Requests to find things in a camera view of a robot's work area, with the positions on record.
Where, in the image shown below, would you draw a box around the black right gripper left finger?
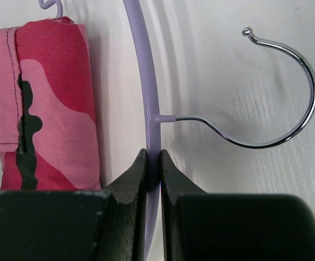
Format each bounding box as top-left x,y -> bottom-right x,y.
0,150 -> 147,260

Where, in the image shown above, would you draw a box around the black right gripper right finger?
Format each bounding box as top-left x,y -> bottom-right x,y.
160,150 -> 315,260

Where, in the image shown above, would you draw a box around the pink camouflage trousers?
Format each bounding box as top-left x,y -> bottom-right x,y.
0,16 -> 101,190

